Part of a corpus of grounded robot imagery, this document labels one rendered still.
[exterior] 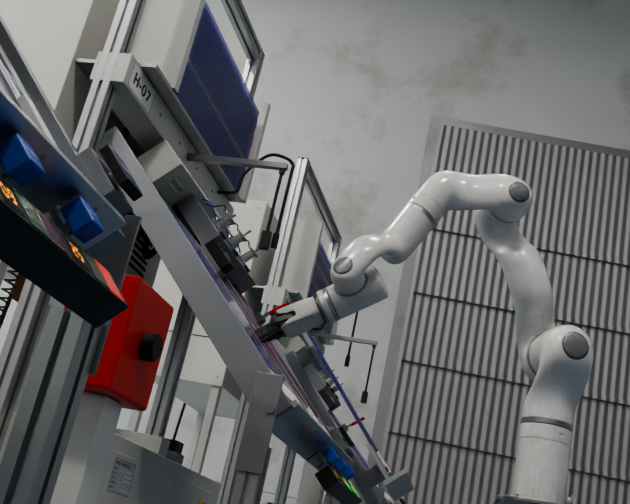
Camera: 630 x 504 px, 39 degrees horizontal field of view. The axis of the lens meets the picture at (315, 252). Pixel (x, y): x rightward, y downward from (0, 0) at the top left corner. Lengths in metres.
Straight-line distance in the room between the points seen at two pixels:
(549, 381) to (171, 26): 1.20
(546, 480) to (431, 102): 4.49
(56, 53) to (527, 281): 1.21
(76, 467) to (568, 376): 1.26
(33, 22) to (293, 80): 4.36
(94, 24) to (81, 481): 1.19
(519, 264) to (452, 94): 4.23
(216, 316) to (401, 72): 4.91
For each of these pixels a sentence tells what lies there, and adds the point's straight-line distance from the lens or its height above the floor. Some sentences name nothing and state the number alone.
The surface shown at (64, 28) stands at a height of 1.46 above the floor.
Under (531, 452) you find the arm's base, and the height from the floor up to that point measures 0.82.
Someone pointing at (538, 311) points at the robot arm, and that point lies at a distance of 2.25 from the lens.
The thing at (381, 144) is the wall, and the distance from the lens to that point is 6.16.
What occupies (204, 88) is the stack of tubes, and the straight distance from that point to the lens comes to 2.22.
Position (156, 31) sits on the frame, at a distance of 2.15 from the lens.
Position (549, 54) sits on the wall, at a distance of 6.69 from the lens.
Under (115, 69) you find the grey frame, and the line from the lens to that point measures 1.93.
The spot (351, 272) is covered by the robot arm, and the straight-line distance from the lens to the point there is 2.04.
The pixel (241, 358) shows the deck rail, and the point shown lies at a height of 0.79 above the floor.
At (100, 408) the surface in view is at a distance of 1.24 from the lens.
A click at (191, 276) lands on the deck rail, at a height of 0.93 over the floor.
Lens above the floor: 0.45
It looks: 20 degrees up
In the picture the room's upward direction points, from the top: 13 degrees clockwise
